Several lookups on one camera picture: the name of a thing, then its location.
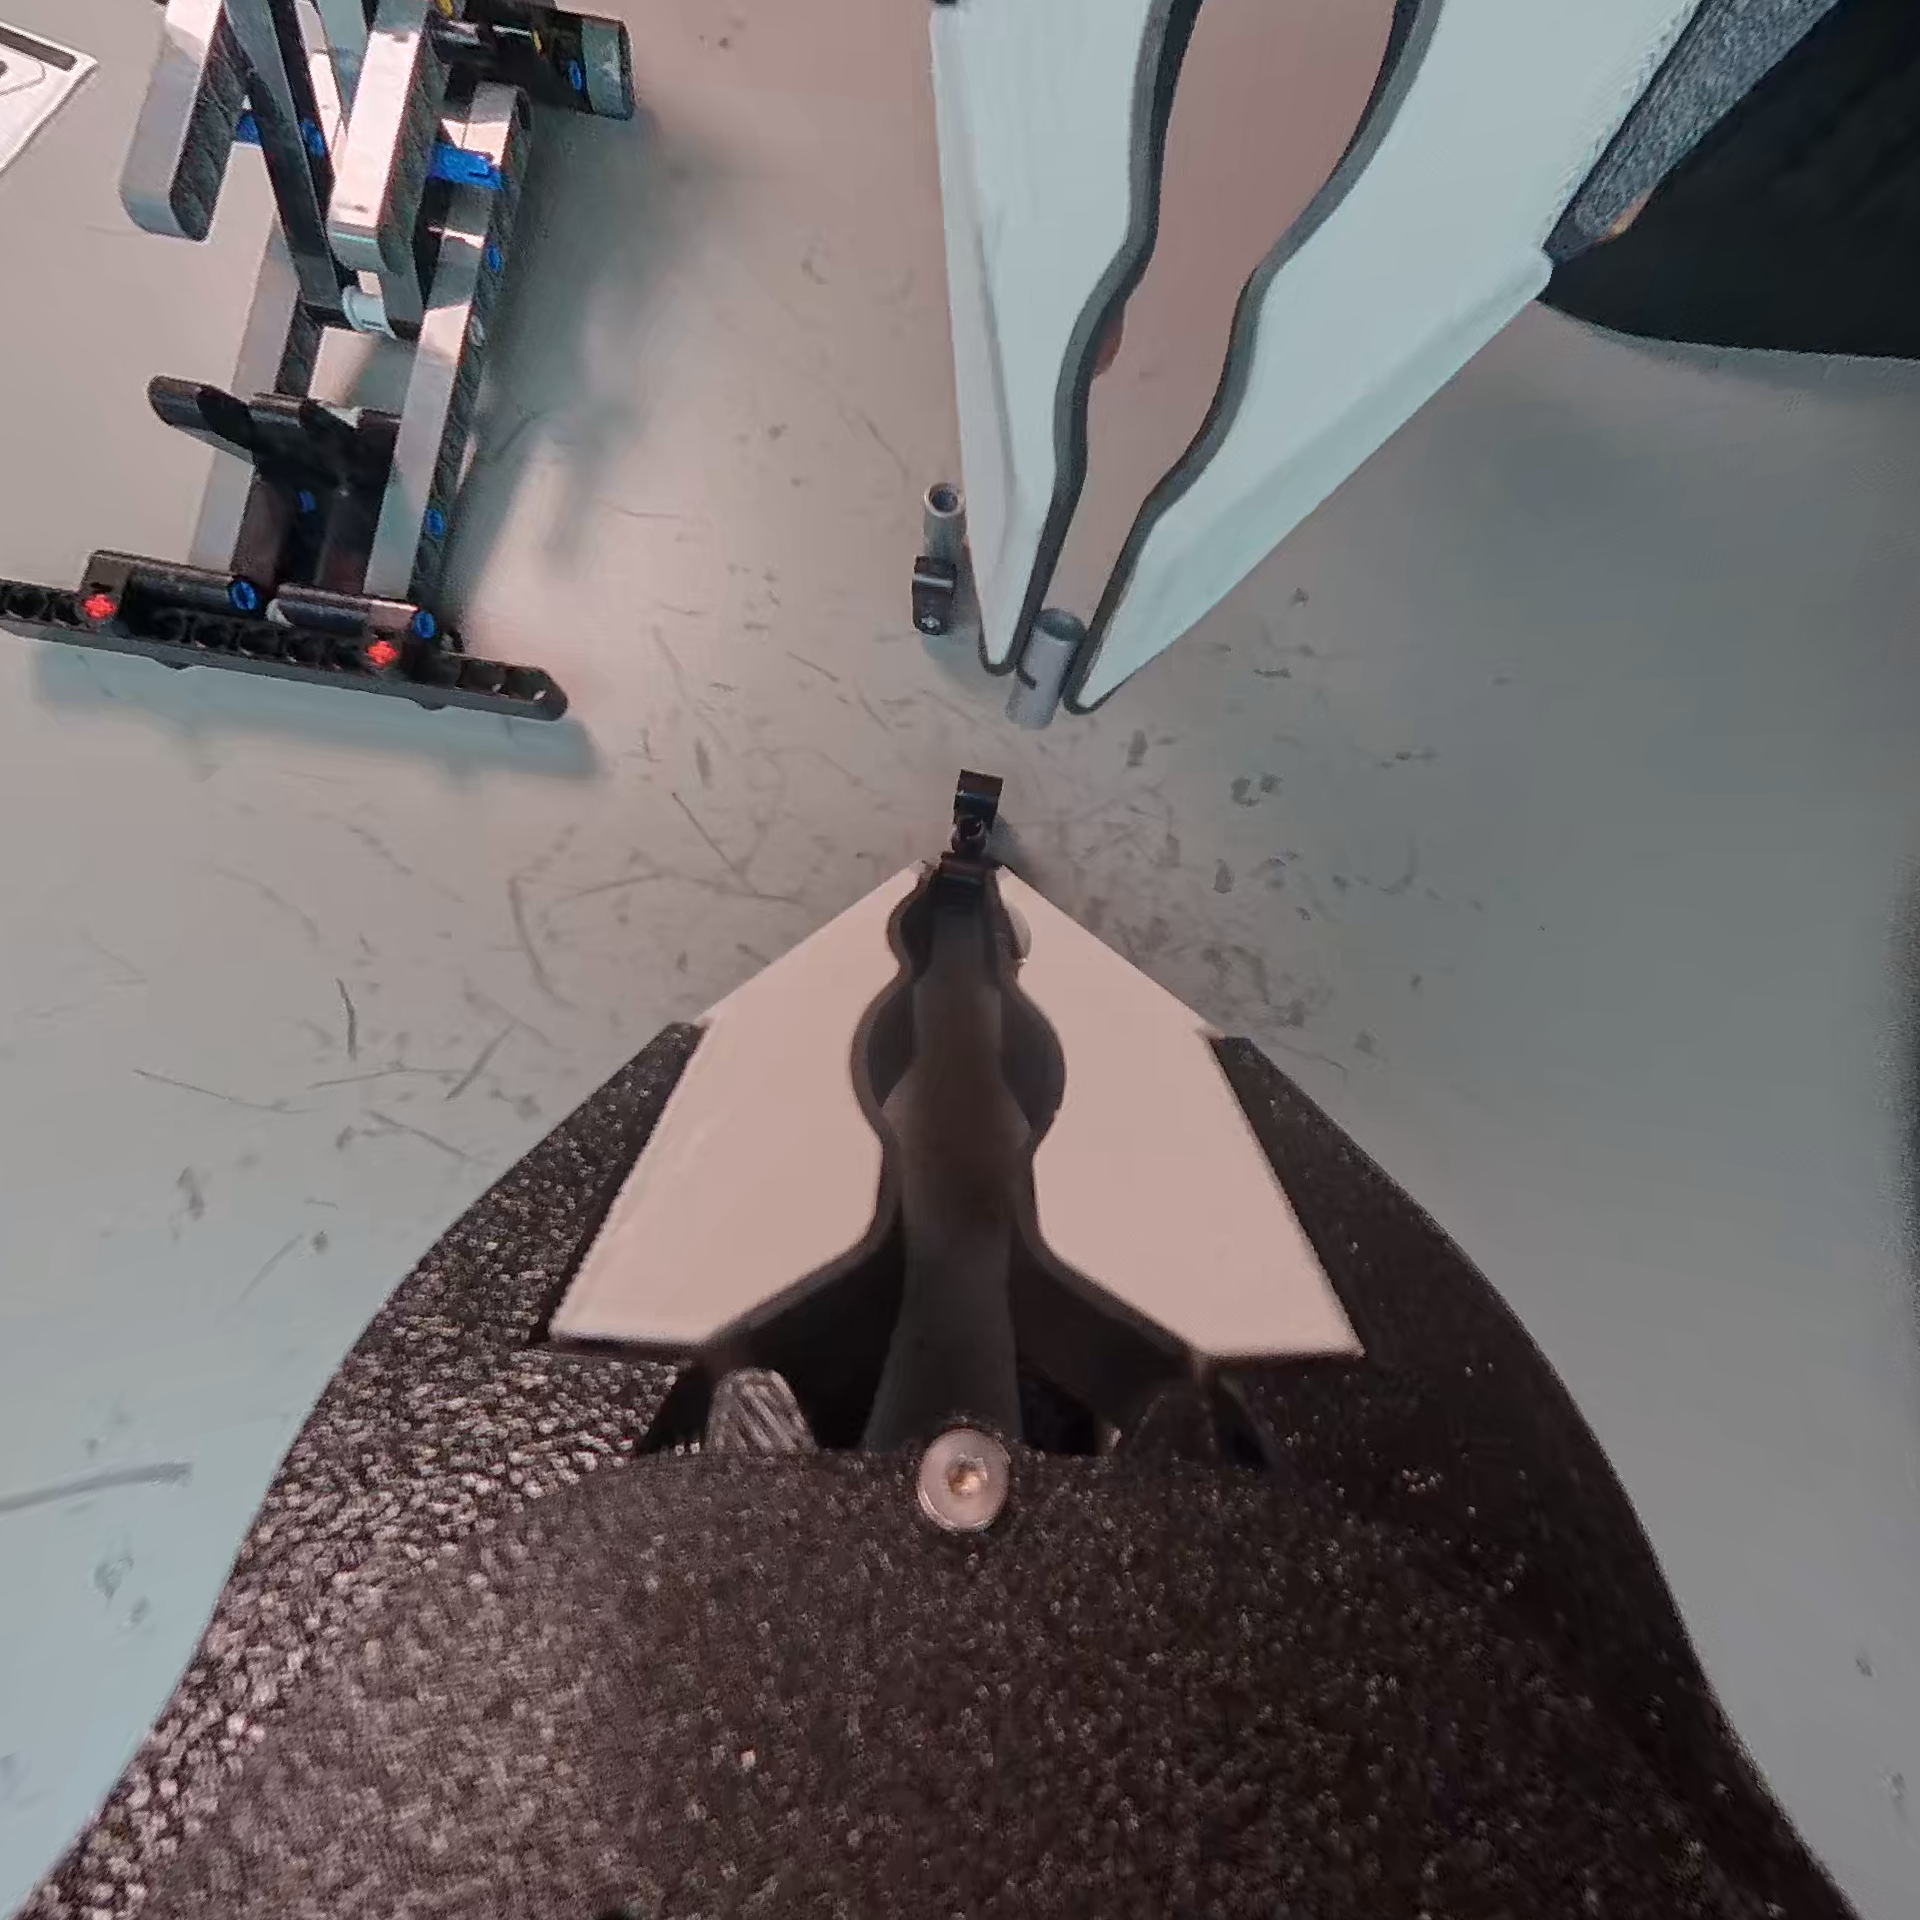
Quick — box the white sticker sheet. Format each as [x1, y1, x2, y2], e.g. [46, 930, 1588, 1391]
[0, 23, 101, 174]

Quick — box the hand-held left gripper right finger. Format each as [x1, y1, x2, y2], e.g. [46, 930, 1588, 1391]
[979, 866, 1366, 1453]

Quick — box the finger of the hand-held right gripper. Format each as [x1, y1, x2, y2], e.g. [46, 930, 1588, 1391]
[929, 0, 1205, 677]
[1063, 0, 1707, 714]

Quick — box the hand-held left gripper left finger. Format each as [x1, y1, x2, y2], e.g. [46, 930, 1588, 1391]
[547, 862, 947, 1453]

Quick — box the grey black toy chassis model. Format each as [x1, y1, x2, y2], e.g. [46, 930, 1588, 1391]
[0, 0, 641, 726]

